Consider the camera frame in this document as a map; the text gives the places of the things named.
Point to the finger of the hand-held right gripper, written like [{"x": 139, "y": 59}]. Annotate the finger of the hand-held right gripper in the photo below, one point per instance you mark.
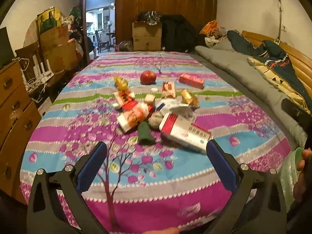
[{"x": 293, "y": 112}]

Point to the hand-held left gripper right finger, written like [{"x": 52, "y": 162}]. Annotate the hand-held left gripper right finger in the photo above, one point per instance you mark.
[{"x": 221, "y": 168}]

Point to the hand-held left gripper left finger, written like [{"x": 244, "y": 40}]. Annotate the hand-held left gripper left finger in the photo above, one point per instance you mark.
[{"x": 90, "y": 168}]

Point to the red white medicine box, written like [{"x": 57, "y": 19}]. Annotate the red white medicine box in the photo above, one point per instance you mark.
[{"x": 185, "y": 131}]

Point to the green plastic bag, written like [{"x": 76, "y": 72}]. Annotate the green plastic bag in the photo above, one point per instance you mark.
[{"x": 288, "y": 173}]

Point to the tan red printed snack box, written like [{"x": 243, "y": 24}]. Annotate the tan red printed snack box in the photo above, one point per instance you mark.
[{"x": 168, "y": 89}]

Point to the person's right hand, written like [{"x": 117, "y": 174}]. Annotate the person's right hand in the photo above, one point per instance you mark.
[{"x": 303, "y": 175}]

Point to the person's left hand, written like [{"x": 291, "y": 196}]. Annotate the person's left hand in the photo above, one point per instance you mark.
[{"x": 163, "y": 231}]

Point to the yellow patterned blanket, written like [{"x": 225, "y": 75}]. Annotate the yellow patterned blanket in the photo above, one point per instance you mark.
[{"x": 268, "y": 70}]

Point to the floral printed bedsheet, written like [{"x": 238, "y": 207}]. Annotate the floral printed bedsheet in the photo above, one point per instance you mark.
[{"x": 170, "y": 175}]

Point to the wooden headboard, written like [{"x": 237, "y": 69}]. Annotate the wooden headboard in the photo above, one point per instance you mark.
[{"x": 302, "y": 61}]

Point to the green sock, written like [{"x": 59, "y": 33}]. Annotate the green sock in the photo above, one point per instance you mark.
[{"x": 145, "y": 132}]

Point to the orange white carton box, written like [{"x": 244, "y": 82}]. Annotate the orange white carton box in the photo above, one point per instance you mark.
[{"x": 135, "y": 117}]

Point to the crumpled white plastic wrapper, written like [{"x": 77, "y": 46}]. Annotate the crumpled white plastic wrapper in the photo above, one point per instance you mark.
[{"x": 179, "y": 108}]

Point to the white floor box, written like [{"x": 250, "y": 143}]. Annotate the white floor box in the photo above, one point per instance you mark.
[{"x": 45, "y": 107}]

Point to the gold foil wrapper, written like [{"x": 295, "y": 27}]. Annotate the gold foil wrapper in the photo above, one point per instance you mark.
[
  {"x": 121, "y": 82},
  {"x": 189, "y": 98}
]

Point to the red white small carton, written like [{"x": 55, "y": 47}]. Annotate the red white small carton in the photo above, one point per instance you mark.
[{"x": 124, "y": 98}]

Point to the grey quilt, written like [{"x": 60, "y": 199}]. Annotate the grey quilt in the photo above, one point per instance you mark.
[{"x": 231, "y": 63}]

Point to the rolled white face mask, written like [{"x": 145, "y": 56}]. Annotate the rolled white face mask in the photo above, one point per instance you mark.
[{"x": 156, "y": 120}]

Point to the wooden dresser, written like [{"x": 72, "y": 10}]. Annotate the wooden dresser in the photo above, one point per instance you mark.
[{"x": 14, "y": 117}]

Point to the red rectangular box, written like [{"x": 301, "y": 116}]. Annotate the red rectangular box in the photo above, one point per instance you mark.
[{"x": 191, "y": 81}]

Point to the red apple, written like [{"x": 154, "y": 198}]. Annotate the red apple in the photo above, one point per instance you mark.
[{"x": 148, "y": 77}]

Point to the white crumpled cloth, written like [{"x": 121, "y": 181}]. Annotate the white crumpled cloth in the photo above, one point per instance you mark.
[{"x": 212, "y": 41}]

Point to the brown cardboard box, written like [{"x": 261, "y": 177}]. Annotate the brown cardboard box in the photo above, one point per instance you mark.
[
  {"x": 54, "y": 39},
  {"x": 146, "y": 30},
  {"x": 146, "y": 44},
  {"x": 63, "y": 56}
]

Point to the orange cloth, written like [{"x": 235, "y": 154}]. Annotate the orange cloth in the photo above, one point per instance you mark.
[{"x": 209, "y": 26}]

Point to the dark wooden chair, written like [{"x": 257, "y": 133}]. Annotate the dark wooden chair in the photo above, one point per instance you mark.
[{"x": 102, "y": 42}]

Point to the dark floor bag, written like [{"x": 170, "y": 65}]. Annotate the dark floor bag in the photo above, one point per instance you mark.
[{"x": 125, "y": 46}]

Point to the black jacket pile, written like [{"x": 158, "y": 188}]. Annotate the black jacket pile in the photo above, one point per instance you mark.
[{"x": 178, "y": 34}]

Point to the dark monitor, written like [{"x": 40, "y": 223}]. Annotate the dark monitor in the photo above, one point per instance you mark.
[{"x": 6, "y": 46}]

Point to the yellow green bag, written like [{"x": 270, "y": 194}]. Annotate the yellow green bag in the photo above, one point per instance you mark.
[{"x": 48, "y": 19}]

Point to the green cloth bundle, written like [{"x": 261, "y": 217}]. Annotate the green cloth bundle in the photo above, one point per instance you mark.
[{"x": 76, "y": 12}]

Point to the black white patterned cloth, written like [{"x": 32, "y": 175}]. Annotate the black white patterned cloth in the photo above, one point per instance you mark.
[{"x": 150, "y": 17}]

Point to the wooden wardrobe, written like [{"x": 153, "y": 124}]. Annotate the wooden wardrobe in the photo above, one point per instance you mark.
[{"x": 170, "y": 0}]

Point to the wall socket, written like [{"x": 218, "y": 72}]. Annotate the wall socket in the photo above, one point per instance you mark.
[{"x": 284, "y": 28}]

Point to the wall pipe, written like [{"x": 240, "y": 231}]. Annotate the wall pipe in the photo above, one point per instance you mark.
[{"x": 280, "y": 17}]

